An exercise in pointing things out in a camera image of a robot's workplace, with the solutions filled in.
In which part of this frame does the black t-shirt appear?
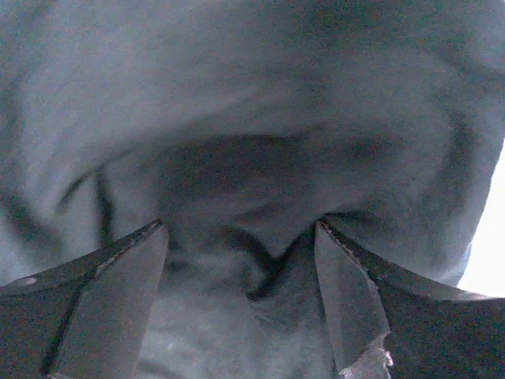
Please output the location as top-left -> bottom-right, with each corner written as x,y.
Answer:
1,1 -> 504,378

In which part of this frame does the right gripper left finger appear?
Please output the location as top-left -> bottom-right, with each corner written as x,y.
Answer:
1,220 -> 166,378

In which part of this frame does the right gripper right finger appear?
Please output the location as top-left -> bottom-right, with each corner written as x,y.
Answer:
314,220 -> 504,378

